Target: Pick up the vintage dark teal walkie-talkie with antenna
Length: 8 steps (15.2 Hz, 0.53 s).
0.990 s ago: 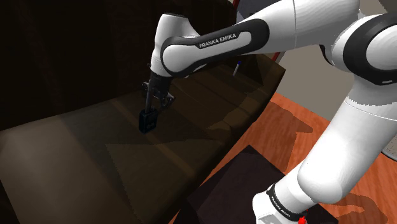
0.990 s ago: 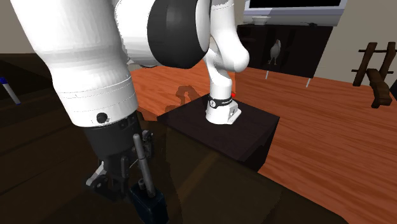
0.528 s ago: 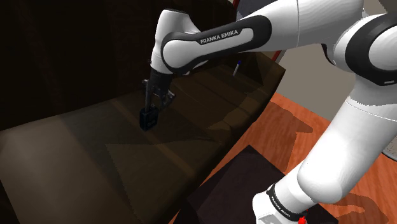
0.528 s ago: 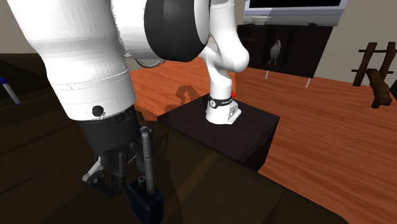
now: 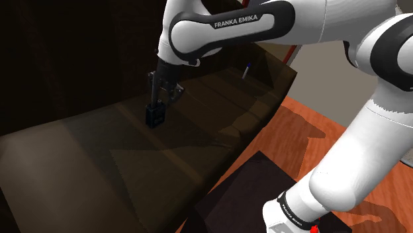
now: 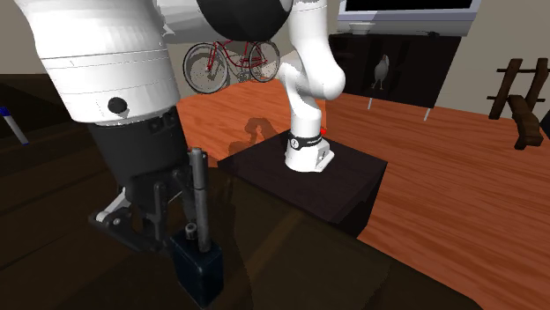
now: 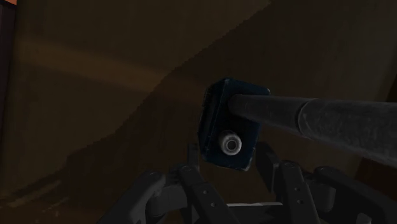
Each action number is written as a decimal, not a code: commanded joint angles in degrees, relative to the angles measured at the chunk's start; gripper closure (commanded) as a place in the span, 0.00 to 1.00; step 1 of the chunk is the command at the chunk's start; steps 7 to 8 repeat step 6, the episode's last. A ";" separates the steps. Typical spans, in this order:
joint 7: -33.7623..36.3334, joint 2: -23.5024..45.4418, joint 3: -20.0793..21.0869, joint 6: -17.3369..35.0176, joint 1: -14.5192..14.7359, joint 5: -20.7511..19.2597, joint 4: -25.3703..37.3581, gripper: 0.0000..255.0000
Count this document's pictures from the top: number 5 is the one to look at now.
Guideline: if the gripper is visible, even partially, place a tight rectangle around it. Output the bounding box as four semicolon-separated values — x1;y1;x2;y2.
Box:
147;57;186;109

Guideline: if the brown sofa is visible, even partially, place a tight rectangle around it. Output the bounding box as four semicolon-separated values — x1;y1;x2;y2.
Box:
0;0;298;233

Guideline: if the small black box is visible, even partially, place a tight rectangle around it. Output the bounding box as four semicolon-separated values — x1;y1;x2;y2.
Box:
145;103;167;129

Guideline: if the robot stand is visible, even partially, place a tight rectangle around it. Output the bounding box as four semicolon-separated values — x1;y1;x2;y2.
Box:
180;150;353;233

